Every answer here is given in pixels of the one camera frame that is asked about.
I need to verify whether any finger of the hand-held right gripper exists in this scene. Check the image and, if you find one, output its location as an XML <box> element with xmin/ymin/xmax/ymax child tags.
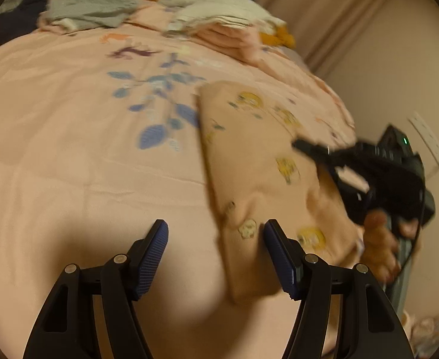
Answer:
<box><xmin>292</xmin><ymin>139</ymin><xmax>370</xmax><ymax>222</ymax></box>
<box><xmin>328</xmin><ymin>141</ymin><xmax>377</xmax><ymax>166</ymax></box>

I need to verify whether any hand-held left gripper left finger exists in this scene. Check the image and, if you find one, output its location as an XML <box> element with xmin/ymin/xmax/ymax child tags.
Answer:
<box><xmin>23</xmin><ymin>219</ymin><xmax>169</xmax><ymax>359</ymax></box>

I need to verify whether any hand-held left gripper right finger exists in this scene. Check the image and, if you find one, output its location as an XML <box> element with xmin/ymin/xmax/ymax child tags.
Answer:
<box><xmin>263</xmin><ymin>219</ymin><xmax>411</xmax><ymax>359</ymax></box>

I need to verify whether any peach duck print shirt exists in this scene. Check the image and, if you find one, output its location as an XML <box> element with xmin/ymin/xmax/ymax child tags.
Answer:
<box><xmin>197</xmin><ymin>80</ymin><xmax>370</xmax><ymax>303</ymax></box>

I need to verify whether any person's right forearm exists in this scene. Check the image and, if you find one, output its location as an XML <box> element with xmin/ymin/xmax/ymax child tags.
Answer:
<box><xmin>386</xmin><ymin>237</ymin><xmax>424</xmax><ymax>311</ymax></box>

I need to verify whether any person's right hand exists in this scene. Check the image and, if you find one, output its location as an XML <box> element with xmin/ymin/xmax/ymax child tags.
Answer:
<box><xmin>361</xmin><ymin>211</ymin><xmax>420</xmax><ymax>285</ymax></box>

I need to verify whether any folded pink garment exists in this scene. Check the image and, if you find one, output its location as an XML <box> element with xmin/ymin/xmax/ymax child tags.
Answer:
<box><xmin>193</xmin><ymin>26</ymin><xmax>276</xmax><ymax>64</ymax></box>

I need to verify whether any pink printed blanket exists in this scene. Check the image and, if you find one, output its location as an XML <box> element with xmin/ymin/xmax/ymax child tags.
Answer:
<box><xmin>0</xmin><ymin>0</ymin><xmax>358</xmax><ymax>359</ymax></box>

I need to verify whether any pink curtain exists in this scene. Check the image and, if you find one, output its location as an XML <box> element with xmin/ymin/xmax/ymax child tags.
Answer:
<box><xmin>257</xmin><ymin>0</ymin><xmax>400</xmax><ymax>72</ymax></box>

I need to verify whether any folded white garment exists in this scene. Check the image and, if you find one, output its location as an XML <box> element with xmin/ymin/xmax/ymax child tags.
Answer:
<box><xmin>163</xmin><ymin>5</ymin><xmax>280</xmax><ymax>38</ymax></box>

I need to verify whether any pale pink garment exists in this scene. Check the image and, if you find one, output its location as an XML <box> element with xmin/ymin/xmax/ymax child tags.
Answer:
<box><xmin>36</xmin><ymin>17</ymin><xmax>89</xmax><ymax>36</ymax></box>

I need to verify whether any grey-blue garment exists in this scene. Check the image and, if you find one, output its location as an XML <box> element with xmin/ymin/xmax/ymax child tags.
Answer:
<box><xmin>47</xmin><ymin>0</ymin><xmax>141</xmax><ymax>28</ymax></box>

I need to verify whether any navy garment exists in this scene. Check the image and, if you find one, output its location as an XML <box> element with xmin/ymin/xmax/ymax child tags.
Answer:
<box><xmin>0</xmin><ymin>0</ymin><xmax>50</xmax><ymax>55</ymax></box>

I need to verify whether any white wall socket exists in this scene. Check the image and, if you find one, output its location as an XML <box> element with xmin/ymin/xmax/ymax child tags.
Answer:
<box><xmin>408</xmin><ymin>111</ymin><xmax>439</xmax><ymax>171</ymax></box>

